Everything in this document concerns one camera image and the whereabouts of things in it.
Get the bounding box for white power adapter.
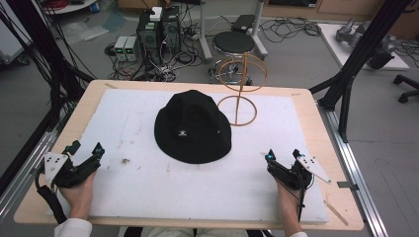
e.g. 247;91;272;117
149;6;163;23

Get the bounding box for black bucket hat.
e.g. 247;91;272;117
153;89;233;165

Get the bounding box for black metal frame post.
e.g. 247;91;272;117
0;0;97;133
308;0;414;144

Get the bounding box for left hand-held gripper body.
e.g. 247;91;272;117
43;151;102;190

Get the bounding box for beige tape strip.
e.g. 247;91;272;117
322;198;350;227

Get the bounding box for grey metal bracket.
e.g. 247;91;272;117
336;180;361;193

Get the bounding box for white foam mat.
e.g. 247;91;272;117
46;88;331;225

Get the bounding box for black office chair base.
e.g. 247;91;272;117
392;73;419;105

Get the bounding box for white round table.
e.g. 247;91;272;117
42;0;101;16

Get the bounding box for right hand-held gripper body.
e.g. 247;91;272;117
266;155;332;192

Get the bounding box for thin black cable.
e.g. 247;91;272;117
295;184;314;222

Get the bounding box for aluminium rail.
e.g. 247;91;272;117
0;129;59;216
316;104;390;237

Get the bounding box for white table leg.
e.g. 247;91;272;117
197;0;213;63
247;0;270;59

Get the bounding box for grey bench power supply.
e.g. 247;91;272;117
113;36;128;62
125;36;141;62

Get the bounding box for black flat box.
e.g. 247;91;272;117
230;14;257;35

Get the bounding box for black round stool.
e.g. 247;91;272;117
209;31;262;86

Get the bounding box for thick black sleeved cable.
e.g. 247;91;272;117
35;163;69;225

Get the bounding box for tangle of floor cables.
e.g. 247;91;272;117
104;19;206;83

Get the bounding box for person's left hand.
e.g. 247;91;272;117
58;170;99;221

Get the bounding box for person's right hand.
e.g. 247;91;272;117
275;179;304;237

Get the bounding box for loose black floor cables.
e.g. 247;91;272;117
259;16;322;44

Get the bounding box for white platform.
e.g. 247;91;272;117
317;23;411;72

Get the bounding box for wooden ring hat stand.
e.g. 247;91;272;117
216;51;269;127

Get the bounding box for black computer tower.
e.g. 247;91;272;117
160;5;183;54
135;11;163;66

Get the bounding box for white cabinet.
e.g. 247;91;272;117
0;0;34;66

